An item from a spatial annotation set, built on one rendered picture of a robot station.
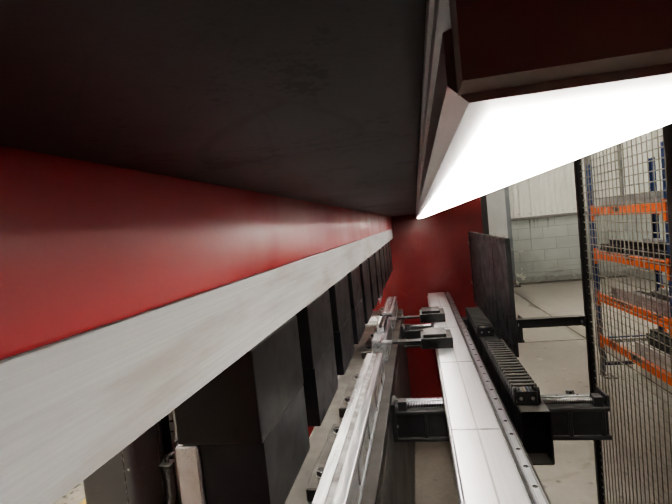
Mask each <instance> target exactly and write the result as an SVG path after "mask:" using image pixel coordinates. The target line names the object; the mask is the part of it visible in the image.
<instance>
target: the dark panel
mask: <svg viewBox="0 0 672 504"><path fill-rule="evenodd" d="M468 237H469V249H470V261H471V273H472V285H473V296H474V303H475V304H476V305H477V307H478V306H479V307H480V309H481V310H482V311H483V313H484V315H485V316H486V317H487V318H488V319H489V321H490V322H491V323H492V325H493V329H494V330H495V331H496V333H497V334H498V336H499V337H500V338H503V340H504V342H505V343H506V344H507V346H508V347H509V348H510V350H512V352H513V354H515V357H519V349H518V336H517V324H516V311H515V298H514V286H513V273H512V261H511V248H510V239H509V238H504V237H499V236H493V235H488V234H482V233H477V232H472V231H469V232H468Z"/></svg>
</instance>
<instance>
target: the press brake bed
mask: <svg viewBox="0 0 672 504"><path fill-rule="evenodd" d="M394 396H396V398H398V399H399V398H411V390H410V379H409V369H408V358H407V348H403V344H400V348H399V356H398V364H397V372H396V380H395V388H394ZM380 504H415V442H399V441H398V442H394V436H393V426H392V415H391V420H390V428H389V436H388V444H387V452H386V460H385V469H384V477H383V485H382V493H381V501H380Z"/></svg>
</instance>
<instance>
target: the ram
mask: <svg viewBox="0 0 672 504"><path fill-rule="evenodd" d="M392 239H393V230H392V220H391V216H385V215H380V214H374V213H369V212H363V211H358V210H352V209H347V208H341V207H336V206H330V205H325V204H319V203H314V202H308V201H303V200H297V199H292V198H286V197H281V196H275V195H270V194H264V193H259V192H254V191H248V190H243V189H237V188H232V187H226V186H221V185H215V184H210V183H204V182H199V181H193V180H188V179H182V178H177V177H171V176H166V175H160V174H155V173H149V172H144V171H138V170H133V169H127V168H122V167H116V166H111V165H105V164H100V163H94V162H89V161H83V160H78V159H72V158H67V157H61V156H56V155H51V154H45V153H40V152H34V151H29V150H23V149H18V148H12V147H7V146H1V145H0V504H54V503H55V502H56V501H58V500H59V499H60V498H61V497H63V496H64V495H65V494H67V493H68V492H69V491H70V490H72V489H73V488H74V487H75V486H77V485H78V484H79V483H81V482H82V481H83V480H84V479H86V478H87V477H88V476H90V475H91V474H92V473H93V472H95V471H96V470H97V469H98V468H100V467H101V466H102V465H104V464H105V463H106V462H107V461H109V460H110V459H111V458H113V457H114V456H115V455H116V454H118V453H119V452H120V451H122V450H123V449H124V448H125V447H127V446H128V445H129V444H130V443H132V442H133V441H134V440H136V439H137V438H138V437H139V436H141V435H142V434H143V433H145V432H146V431H147V430H148V429H150V428H151V427H152V426H154V425H155V424H156V423H157V422H159V421H160V420H161V419H162V418H164V417H165V416H166V415H168V414H169V413H170V412H171V411H173V410H174V409H175V408H177V407H178V406H179V405H180V404H182V403H183V402H184V401H186V400H187V399H188V398H189V397H191V396H192V395H193V394H194V393H196V392H197V391H198V390H200V389H201V388H202V387H203V386H205V385H206V384H207V383H209V382H210V381H211V380H212V379H214V378H215V377H216V376H218V375H219V374H220V373H221V372H223V371H224V370H225V369H226V368H228V367H229V366H230V365H232V364H233V363H234V362H235V361H237V360H238V359H239V358H241V357H242V356H243V355H244V354H246V353H247V352H248V351H250V350H251V349H252V348H253V347H255V346H256V345H257V344H258V343H260V342H261V341H262V340H264V339H265V338H266V337H267V336H269V335H270V334H271V333H273V332H274V331H275V330H276V329H278V328H279V327H280V326H281V325H283V324H284V323H285V322H287V321H288V320H289V319H290V318H292V317H293V316H294V315H296V314H297V313H298V312H299V311H301V310H302V309H303V308H305V307H306V306H307V305H308V304H310V303H311V302H312V301H313V300H315V299H316V298H317V297H319V296H320V295H321V294H322V293H324V292H325V291H326V290H328V289H329V288H330V287H331V286H333V285H334V284H335V283H337V282H338V281H339V280H340V279H342V278H343V277H344V276H345V275H347V274H348V273H349V272H351V271H352V270H353V269H354V268H356V267H357V266H358V265H360V264H361V263H362V262H363V261H365V260H366V259H367V258H369V257H370V256H371V255H372V254H374V253H375V252H376V251H377V250H379V249H380V248H381V247H383V246H384V245H385V244H386V243H388V242H389V241H390V240H392Z"/></svg>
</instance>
